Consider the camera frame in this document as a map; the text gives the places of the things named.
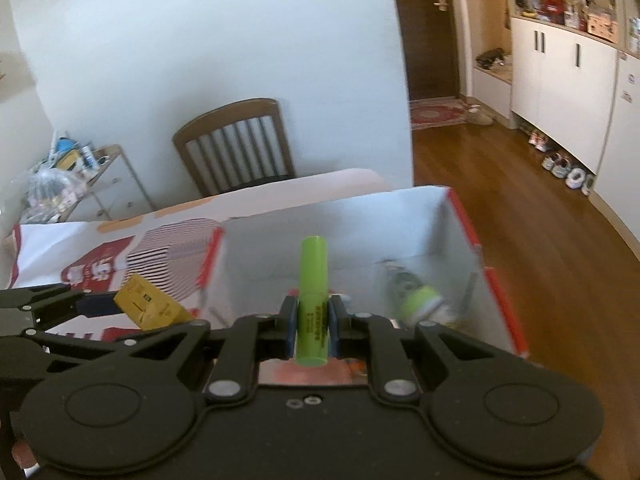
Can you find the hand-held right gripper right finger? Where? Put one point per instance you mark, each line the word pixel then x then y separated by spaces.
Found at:
pixel 336 330

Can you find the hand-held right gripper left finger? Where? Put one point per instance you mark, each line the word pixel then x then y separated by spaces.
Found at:
pixel 289 330

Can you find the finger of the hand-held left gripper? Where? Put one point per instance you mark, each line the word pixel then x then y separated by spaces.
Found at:
pixel 75 346
pixel 95 305

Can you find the green marker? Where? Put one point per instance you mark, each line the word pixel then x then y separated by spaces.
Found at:
pixel 312 285

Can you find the yellow cardboard box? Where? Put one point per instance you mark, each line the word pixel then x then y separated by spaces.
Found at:
pixel 150 305

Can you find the green capped toothpick jar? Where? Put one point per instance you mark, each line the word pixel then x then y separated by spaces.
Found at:
pixel 420 300

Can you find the red cardboard box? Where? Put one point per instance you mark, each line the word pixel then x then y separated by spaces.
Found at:
pixel 350 220

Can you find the red white printed cloth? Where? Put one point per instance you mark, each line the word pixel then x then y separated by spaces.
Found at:
pixel 50 250

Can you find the small white drawer cabinet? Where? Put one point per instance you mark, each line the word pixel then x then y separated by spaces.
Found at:
pixel 120 185

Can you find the clear plastic bag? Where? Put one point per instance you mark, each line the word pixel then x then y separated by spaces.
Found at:
pixel 50 190

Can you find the brown wooden chair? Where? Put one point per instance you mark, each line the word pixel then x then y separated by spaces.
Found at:
pixel 225 115

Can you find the red patterned rug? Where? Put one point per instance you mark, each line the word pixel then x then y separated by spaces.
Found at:
pixel 435 112

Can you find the beige slippers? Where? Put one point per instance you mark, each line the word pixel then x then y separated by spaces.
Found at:
pixel 480 116

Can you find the pink white sneakers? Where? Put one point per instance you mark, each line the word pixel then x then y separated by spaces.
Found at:
pixel 540 141

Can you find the dark brown door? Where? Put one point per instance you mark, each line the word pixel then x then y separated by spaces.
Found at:
pixel 425 50

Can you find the black bag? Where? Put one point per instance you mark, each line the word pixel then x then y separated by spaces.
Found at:
pixel 490 57

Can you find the white wall cabinet unit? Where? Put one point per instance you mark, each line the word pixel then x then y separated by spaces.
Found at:
pixel 550 85

